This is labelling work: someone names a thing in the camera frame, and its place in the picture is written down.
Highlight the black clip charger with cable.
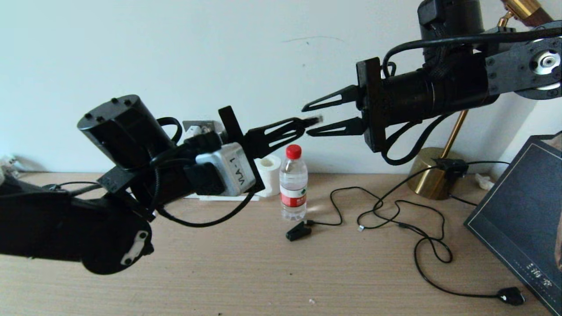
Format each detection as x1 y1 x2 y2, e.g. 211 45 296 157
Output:
285 187 382 242

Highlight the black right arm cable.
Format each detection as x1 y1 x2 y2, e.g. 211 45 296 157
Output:
380 27 562 166

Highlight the dark teal gift bag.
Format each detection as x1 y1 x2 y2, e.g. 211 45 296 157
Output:
462 132 562 316

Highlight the black inline adapter box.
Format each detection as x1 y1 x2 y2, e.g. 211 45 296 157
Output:
431 159 468 180

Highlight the brass desk lamp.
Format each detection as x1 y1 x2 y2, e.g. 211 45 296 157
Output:
405 0 562 201

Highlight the clear plastic object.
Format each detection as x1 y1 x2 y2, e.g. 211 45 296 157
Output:
0 154 20 176

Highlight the white router with antennas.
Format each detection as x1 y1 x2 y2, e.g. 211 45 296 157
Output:
182 193 260 202

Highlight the black ethernet cable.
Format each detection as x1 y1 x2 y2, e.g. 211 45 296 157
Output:
42 115 324 198

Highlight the black cable with silver connector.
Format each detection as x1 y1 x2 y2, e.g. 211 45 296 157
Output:
356 166 437 232

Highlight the water bottle with red cap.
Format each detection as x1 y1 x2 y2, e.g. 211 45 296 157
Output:
279 145 308 221

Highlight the white toilet paper roll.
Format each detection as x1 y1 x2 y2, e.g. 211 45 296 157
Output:
255 154 282 198

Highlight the black power cord with plug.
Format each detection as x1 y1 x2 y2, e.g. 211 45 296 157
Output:
372 200 525 306

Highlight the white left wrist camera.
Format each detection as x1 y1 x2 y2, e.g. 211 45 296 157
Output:
184 143 257 197

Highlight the grey wall socket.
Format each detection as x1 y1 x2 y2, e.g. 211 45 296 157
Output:
183 121 222 134

